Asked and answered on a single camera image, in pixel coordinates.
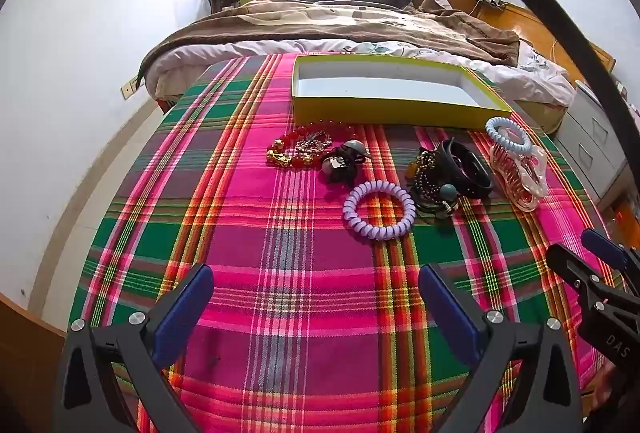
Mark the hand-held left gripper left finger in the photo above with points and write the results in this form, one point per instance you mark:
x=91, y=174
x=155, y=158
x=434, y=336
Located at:
x=187, y=303

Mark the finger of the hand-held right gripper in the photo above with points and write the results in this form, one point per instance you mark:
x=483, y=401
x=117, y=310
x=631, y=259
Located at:
x=580, y=265
x=602, y=245

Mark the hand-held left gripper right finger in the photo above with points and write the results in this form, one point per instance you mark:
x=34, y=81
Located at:
x=447, y=308

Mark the clear pink hair claw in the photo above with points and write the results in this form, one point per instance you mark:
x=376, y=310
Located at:
x=525, y=193

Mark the black wristband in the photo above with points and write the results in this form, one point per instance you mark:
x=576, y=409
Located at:
x=475, y=185

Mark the yellow cardboard box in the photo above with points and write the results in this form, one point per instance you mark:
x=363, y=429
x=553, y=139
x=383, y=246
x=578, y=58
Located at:
x=380, y=113

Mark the white drawer cabinet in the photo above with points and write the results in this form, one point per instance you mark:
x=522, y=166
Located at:
x=595, y=138

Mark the plaid pink green cloth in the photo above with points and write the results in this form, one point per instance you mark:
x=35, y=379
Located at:
x=300, y=263

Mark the wooden headboard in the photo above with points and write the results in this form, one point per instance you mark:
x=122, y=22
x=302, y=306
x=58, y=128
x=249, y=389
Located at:
x=530, y=25

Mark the brown blanket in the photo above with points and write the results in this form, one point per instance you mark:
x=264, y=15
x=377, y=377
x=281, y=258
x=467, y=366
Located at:
x=300, y=20

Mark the wall socket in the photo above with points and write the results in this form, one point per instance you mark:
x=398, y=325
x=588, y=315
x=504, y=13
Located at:
x=128, y=87

